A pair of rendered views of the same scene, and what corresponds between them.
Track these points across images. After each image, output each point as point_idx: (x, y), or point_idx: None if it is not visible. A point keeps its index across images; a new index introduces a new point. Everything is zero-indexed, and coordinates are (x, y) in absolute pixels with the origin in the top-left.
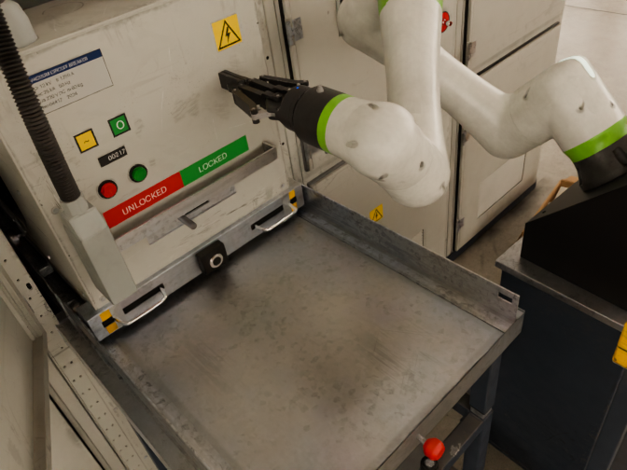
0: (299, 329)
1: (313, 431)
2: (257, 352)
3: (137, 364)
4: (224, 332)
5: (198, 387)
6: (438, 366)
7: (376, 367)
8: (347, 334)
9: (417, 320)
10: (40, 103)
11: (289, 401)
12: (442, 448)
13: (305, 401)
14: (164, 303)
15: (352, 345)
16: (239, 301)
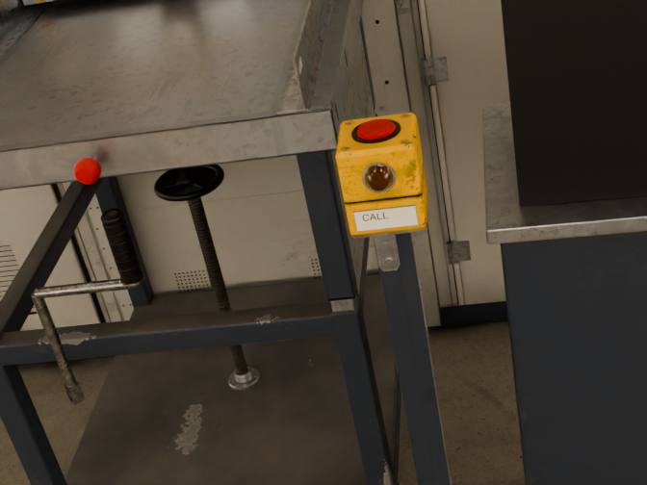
0: (148, 51)
1: (31, 111)
2: (95, 54)
3: (24, 31)
4: (103, 34)
5: (27, 59)
6: (181, 113)
7: (142, 94)
8: (170, 66)
9: (236, 78)
10: None
11: (54, 89)
12: (87, 167)
13: (62, 93)
14: (108, 3)
15: (158, 74)
16: (151, 18)
